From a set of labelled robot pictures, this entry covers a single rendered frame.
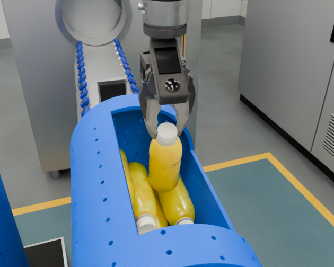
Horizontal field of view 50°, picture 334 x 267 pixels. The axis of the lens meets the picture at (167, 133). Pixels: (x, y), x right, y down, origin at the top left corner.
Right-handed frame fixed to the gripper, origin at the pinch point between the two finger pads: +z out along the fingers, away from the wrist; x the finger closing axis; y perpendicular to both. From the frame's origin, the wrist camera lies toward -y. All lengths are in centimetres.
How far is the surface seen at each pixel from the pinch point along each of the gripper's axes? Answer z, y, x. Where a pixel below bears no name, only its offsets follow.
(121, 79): 15, 59, 2
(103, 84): 15, 58, 8
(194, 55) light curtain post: 14, 72, -29
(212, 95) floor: 124, 242, -106
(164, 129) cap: -1.0, 0.0, 0.6
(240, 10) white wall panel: 102, 464, -228
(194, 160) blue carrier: 13.4, 7.4, -8.4
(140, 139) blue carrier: 11.5, 16.0, 2.7
